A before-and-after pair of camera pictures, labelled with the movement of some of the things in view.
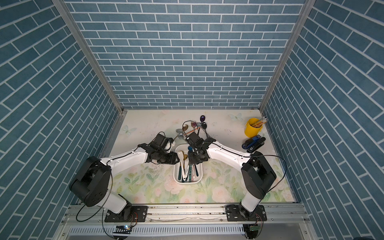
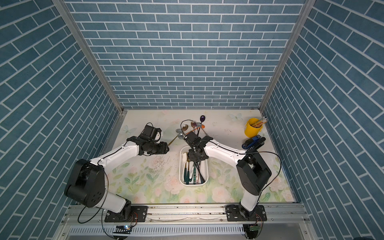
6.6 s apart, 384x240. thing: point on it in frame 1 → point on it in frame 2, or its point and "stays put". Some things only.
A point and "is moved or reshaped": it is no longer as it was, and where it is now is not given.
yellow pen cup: [251, 131] stays put
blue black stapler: [252, 144] stays put
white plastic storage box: [185, 172] is moved or reshaped
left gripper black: [172, 158] → [163, 149]
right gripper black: [192, 160] stays put
